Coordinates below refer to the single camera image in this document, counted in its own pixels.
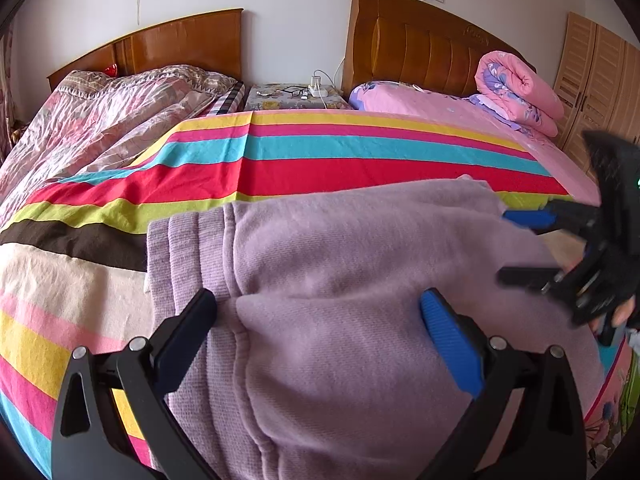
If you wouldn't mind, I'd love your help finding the plaid bed sheet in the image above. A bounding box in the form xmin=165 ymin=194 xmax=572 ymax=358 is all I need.
xmin=204 ymin=81 xmax=246 ymax=116

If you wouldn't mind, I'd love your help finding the pink bed sheet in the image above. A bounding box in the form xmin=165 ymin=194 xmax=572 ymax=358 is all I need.
xmin=375 ymin=82 xmax=600 ymax=205

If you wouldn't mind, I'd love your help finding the left wooden headboard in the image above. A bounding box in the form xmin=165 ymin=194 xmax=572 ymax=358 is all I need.
xmin=48 ymin=8 xmax=243 ymax=89

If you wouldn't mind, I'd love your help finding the white power strip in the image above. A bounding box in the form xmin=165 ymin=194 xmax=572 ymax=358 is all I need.
xmin=308 ymin=76 xmax=328 ymax=99

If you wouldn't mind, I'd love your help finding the person's right hand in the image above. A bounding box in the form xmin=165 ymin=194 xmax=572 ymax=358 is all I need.
xmin=589 ymin=297 xmax=636 ymax=333

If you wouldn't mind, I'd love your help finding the light wooden wardrobe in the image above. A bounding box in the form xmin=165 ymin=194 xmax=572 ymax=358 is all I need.
xmin=553 ymin=12 xmax=640 ymax=178

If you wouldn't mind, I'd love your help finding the right wooden headboard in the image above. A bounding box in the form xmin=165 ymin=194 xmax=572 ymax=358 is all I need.
xmin=342 ymin=0 xmax=520 ymax=96

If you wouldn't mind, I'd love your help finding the purple floral pillow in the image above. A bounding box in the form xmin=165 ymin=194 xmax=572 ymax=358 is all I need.
xmin=348 ymin=80 xmax=394 ymax=112

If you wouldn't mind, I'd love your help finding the rolled pink floral quilt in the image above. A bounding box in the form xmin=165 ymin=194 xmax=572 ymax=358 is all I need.
xmin=471 ymin=51 xmax=564 ymax=138

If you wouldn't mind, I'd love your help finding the pink floral curtain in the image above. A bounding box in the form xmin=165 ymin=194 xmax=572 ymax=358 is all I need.
xmin=0 ymin=25 xmax=21 ymax=162

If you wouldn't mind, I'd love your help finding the bedside table with patterned cloth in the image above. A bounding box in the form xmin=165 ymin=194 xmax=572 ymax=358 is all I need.
xmin=244 ymin=84 xmax=352 ymax=110

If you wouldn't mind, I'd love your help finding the rainbow striped blanket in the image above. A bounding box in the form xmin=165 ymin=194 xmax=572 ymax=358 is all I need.
xmin=1 ymin=110 xmax=575 ymax=479

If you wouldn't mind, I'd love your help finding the wooden headboard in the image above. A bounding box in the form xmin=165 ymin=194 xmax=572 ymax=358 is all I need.
xmin=342 ymin=0 xmax=520 ymax=96
xmin=48 ymin=8 xmax=243 ymax=89

